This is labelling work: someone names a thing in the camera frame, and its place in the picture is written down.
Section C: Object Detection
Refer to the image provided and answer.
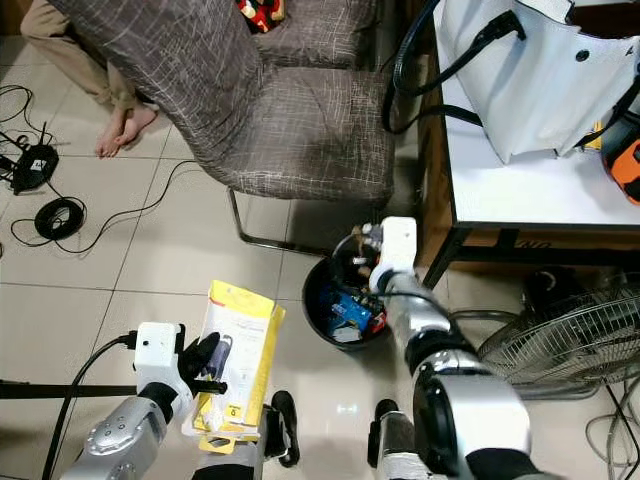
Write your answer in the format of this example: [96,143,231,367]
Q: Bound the blue packet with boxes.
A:
[328,290,374,332]

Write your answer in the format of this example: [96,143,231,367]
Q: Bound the red plush toy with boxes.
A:
[237,0,287,35]

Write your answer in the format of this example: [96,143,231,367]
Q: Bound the grey crosshatch fabric chair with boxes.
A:
[255,0,382,70]
[50,0,397,257]

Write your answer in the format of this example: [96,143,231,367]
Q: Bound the white fabric bag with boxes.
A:
[435,0,640,167]

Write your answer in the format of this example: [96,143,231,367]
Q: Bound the thin black floor cable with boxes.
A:
[10,158,212,254]

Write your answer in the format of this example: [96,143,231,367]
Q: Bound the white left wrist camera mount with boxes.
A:
[133,321,192,417]

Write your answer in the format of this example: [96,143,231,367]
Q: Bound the coiled black cable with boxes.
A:
[34,196,88,242]

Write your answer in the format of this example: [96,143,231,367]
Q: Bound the orange and black tool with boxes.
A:
[598,85,640,207]

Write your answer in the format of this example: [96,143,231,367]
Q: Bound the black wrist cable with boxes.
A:
[335,232,456,326]
[42,333,142,480]

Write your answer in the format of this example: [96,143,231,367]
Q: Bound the grey wire-guard floor fan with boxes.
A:
[478,265,640,403]

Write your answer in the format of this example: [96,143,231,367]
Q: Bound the person's khaki trouser legs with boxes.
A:
[20,0,137,110]

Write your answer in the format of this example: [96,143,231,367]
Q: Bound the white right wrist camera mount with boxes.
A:
[368,217,419,297]

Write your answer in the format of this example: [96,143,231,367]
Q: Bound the black flat bar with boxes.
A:
[0,382,142,400]

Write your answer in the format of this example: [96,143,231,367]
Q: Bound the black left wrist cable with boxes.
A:
[42,333,142,480]

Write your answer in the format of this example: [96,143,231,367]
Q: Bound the yellow printed product box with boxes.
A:
[182,280,288,454]

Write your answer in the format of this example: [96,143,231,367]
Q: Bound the person's bare foot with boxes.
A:
[95,108,131,160]
[120,104,162,149]

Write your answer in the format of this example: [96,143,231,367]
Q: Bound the grey robot leg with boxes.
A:
[368,398,453,480]
[195,390,302,480]

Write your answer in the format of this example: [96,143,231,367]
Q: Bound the black round rubbish bin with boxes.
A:
[302,255,402,352]

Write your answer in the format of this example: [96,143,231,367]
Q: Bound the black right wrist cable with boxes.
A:
[335,232,456,326]

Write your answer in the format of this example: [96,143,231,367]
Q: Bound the grey robot left leg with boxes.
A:
[195,390,302,480]

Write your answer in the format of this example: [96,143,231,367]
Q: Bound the white table black frame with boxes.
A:
[418,0,640,290]

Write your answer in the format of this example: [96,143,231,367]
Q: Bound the black router with antennas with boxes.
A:
[5,124,61,197]

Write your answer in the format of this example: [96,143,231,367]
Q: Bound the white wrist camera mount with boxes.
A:
[368,217,419,297]
[133,321,192,417]

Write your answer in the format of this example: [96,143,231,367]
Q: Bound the grey robot right leg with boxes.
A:
[368,398,453,480]

